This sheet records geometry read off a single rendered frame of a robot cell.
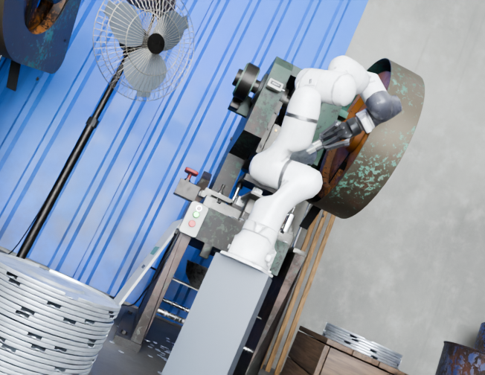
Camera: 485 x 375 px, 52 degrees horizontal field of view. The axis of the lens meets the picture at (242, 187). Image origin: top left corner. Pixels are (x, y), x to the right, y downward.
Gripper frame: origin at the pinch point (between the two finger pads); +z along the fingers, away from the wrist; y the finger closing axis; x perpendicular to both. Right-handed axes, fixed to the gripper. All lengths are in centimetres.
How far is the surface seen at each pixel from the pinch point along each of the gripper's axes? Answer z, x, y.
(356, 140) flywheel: -17.4, -40.4, 16.6
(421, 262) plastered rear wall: -21, -210, -6
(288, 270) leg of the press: 33, -14, -39
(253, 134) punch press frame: 23.4, -5.2, 25.0
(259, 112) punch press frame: 16.4, -4.2, 33.5
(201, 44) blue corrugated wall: 46, -69, 165
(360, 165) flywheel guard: -13.4, -18.6, -8.0
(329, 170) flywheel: 2, -66, 22
